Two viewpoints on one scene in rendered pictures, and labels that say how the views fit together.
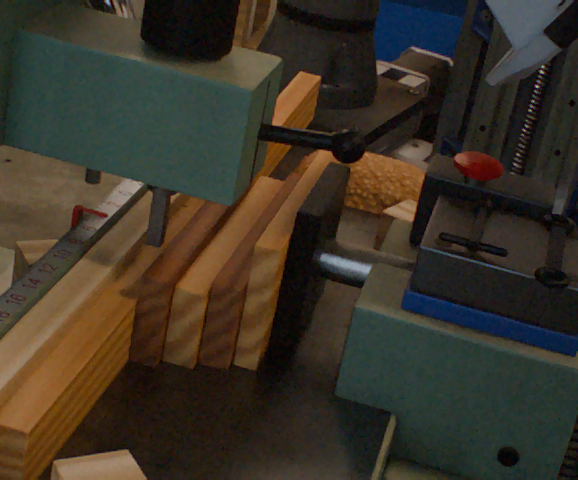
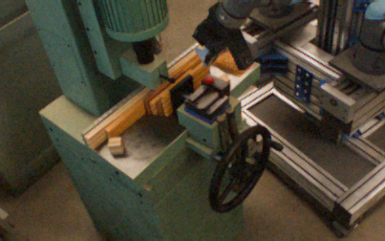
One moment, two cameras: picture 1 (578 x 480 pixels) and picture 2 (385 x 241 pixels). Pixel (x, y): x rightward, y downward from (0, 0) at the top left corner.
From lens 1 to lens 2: 0.89 m
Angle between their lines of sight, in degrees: 37
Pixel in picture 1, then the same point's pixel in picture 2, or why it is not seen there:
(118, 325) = (137, 109)
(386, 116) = (289, 20)
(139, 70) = (135, 66)
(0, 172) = not seen: outside the picture
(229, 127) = (148, 77)
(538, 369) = (203, 126)
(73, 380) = (121, 121)
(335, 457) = (168, 137)
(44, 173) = not seen: outside the picture
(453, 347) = (191, 120)
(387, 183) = (231, 65)
